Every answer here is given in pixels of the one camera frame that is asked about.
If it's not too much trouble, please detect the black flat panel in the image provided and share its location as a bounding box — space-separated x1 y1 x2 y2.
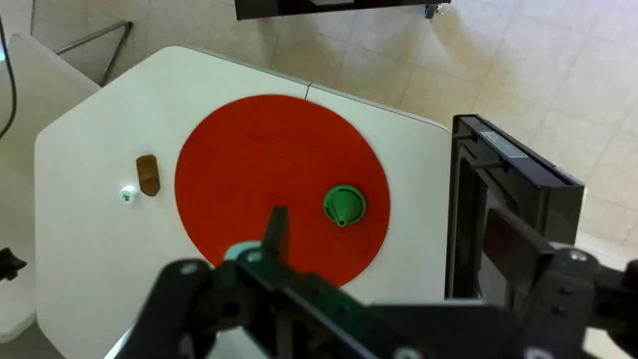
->
233 0 455 22

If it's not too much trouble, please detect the brown oblong block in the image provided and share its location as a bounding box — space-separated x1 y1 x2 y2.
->
134 154 164 200

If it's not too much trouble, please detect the green cone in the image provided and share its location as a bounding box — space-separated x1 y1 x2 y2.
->
321 184 369 230

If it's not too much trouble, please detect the grey metal stand frame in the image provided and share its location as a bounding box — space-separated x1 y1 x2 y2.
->
28 0 136 88

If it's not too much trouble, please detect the black microwave door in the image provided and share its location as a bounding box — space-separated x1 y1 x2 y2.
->
443 114 586 304

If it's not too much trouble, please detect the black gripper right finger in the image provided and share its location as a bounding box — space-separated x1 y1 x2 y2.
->
479 206 556 316

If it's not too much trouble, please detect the thin black cable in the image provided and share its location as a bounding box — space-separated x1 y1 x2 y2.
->
0 18 18 140

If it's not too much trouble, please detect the black clamp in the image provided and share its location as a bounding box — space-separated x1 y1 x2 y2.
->
0 246 28 284

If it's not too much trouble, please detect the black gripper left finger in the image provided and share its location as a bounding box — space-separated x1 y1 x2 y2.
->
259 206 291 264

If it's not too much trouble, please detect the red round mat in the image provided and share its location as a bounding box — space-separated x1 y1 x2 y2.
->
174 94 393 290

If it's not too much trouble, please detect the small white green ball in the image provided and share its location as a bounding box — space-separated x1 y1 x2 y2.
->
118 184 140 206

